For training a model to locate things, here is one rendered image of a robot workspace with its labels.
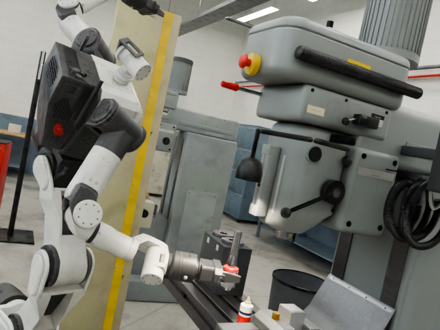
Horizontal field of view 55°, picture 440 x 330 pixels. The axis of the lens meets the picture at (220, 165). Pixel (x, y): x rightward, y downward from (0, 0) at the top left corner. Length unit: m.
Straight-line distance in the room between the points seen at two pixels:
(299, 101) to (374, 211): 0.43
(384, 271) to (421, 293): 0.13
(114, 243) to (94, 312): 1.92
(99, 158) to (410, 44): 0.99
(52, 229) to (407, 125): 1.22
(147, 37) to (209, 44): 8.20
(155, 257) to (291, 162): 0.48
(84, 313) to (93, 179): 1.99
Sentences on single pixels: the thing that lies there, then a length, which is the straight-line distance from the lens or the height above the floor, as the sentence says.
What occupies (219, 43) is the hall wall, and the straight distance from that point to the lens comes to 11.21.
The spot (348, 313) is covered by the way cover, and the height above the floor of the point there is 1.05.
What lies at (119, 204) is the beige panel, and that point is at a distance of 2.92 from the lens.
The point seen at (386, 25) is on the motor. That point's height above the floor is 1.98.
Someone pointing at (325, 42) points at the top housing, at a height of 1.84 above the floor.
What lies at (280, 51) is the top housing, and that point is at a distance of 1.15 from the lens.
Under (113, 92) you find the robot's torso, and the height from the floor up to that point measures 1.61.
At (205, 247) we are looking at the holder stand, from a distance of 1.78.
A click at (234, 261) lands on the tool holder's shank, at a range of 1.32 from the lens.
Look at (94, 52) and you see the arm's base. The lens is 1.56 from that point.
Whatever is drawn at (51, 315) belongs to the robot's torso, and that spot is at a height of 0.76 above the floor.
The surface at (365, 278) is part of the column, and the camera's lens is 1.61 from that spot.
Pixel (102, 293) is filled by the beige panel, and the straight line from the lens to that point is 3.09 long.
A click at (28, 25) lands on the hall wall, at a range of 10.18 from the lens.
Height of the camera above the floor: 1.53
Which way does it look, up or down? 3 degrees down
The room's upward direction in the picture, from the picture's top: 12 degrees clockwise
